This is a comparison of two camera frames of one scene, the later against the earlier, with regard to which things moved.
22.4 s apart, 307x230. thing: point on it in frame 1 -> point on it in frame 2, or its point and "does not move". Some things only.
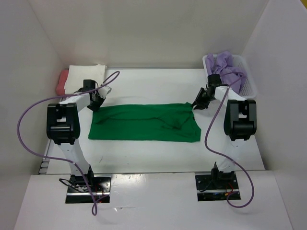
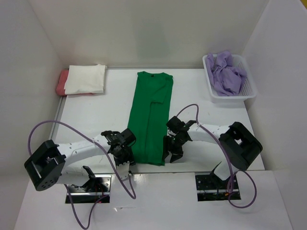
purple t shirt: x=221 y=63 does not move
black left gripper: x=101 y=99 -> x=130 y=157
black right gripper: x=201 y=104 -> x=177 y=153
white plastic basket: x=248 y=89 does not move
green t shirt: x=171 y=122 -> x=149 y=116
